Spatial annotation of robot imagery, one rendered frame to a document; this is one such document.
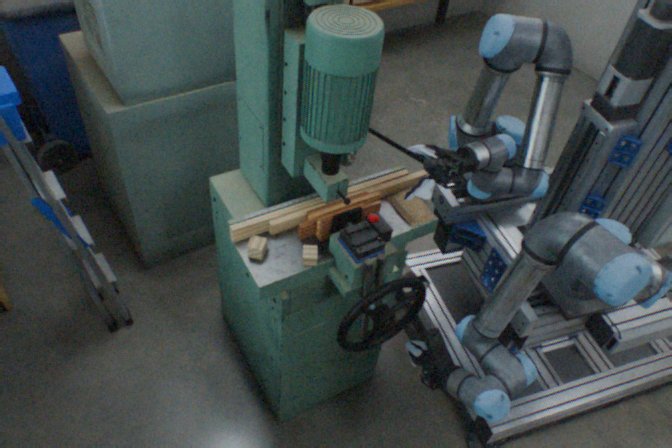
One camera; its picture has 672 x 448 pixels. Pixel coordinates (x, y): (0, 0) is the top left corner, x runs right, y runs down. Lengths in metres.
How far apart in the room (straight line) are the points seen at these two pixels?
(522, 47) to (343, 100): 0.54
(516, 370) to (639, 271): 0.41
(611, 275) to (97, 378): 1.91
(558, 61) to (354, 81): 0.61
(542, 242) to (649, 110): 0.59
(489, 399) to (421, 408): 0.98
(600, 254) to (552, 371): 1.18
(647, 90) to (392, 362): 1.42
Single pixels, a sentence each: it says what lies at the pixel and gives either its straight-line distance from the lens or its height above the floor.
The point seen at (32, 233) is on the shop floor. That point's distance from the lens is 3.02.
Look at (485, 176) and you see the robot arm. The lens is 1.60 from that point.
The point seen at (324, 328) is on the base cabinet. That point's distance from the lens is 1.77.
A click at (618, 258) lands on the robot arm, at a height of 1.29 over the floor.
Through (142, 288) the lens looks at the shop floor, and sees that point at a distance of 2.63.
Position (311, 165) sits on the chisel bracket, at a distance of 1.52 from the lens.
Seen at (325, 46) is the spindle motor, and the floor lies 1.48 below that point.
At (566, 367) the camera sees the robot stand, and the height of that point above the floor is 0.21.
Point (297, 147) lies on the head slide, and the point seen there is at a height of 1.11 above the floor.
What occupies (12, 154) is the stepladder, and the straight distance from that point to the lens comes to 1.84.
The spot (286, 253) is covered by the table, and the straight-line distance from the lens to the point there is 1.51.
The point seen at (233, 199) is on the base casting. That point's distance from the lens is 1.80.
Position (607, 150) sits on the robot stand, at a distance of 1.72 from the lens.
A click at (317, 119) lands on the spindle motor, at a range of 1.32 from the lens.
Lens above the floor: 2.04
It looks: 45 degrees down
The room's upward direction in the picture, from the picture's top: 8 degrees clockwise
